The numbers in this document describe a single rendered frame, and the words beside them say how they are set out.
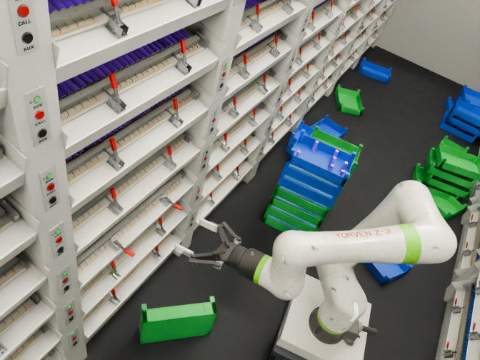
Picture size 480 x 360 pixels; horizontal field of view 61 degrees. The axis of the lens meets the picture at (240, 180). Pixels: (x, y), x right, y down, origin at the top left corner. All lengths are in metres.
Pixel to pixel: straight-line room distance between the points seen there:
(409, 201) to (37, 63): 1.06
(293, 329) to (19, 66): 1.29
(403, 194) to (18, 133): 1.06
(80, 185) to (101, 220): 0.20
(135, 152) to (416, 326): 1.72
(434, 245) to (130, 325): 1.27
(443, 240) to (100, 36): 1.02
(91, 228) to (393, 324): 1.60
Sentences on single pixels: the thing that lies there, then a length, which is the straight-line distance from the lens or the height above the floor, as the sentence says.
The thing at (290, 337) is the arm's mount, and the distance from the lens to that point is 1.63.
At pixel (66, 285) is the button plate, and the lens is 1.30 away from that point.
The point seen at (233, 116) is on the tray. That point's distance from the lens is 1.73.
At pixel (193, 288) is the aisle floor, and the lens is 2.01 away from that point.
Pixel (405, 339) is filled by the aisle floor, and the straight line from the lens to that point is 2.29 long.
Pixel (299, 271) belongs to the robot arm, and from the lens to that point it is 1.15.
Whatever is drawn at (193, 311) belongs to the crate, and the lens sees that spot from 1.74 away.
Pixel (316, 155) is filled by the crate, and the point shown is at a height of 0.48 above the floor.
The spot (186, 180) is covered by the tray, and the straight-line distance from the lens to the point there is 1.68.
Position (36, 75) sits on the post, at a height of 1.31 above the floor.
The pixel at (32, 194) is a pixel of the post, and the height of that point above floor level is 1.05.
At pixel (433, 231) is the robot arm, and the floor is 0.98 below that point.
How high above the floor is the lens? 1.74
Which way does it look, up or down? 44 degrees down
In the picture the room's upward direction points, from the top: 17 degrees clockwise
